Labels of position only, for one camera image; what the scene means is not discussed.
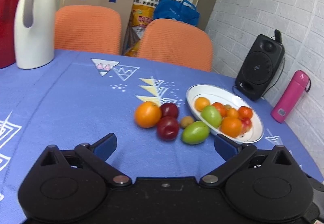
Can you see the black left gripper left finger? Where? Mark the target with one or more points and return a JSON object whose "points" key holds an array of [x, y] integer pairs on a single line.
{"points": [[95, 156]]}

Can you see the left orange chair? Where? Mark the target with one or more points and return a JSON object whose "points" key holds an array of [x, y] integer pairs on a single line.
{"points": [[88, 28]]}

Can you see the small red tomato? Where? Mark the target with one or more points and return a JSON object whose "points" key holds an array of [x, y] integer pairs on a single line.
{"points": [[246, 125]]}

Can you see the orange chair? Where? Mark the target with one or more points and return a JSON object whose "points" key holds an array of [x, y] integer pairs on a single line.
{"points": [[88, 28], [177, 43]]}

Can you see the large orange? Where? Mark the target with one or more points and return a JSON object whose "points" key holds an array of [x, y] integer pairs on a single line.
{"points": [[147, 114]]}

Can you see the pink thermos bottle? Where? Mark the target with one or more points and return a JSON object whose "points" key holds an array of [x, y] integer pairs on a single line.
{"points": [[300, 83]]}

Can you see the yellow rice bag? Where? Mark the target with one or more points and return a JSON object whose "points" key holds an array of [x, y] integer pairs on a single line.
{"points": [[141, 17]]}

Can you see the white thermos jug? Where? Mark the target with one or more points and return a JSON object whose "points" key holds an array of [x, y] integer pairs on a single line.
{"points": [[34, 33]]}

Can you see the small brown longan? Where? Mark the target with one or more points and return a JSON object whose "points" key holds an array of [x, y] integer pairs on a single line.
{"points": [[185, 121]]}

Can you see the red jug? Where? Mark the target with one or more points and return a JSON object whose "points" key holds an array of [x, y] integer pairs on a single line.
{"points": [[7, 10]]}

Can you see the blue plastic bag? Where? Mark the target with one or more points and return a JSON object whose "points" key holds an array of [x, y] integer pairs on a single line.
{"points": [[182, 11]]}

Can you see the right orange chair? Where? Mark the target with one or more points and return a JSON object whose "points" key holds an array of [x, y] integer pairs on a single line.
{"points": [[177, 43]]}

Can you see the brown paper bag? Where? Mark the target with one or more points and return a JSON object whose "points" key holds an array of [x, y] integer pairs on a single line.
{"points": [[123, 7]]}

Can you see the small orange tangerine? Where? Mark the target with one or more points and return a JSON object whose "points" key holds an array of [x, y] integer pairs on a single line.
{"points": [[221, 109]]}

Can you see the black speaker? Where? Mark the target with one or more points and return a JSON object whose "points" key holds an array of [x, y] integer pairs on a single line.
{"points": [[260, 65]]}

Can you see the orange fruit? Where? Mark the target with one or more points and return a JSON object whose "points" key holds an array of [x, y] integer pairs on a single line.
{"points": [[231, 127]]}

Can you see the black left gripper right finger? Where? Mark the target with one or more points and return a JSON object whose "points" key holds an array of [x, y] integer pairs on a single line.
{"points": [[235, 156]]}

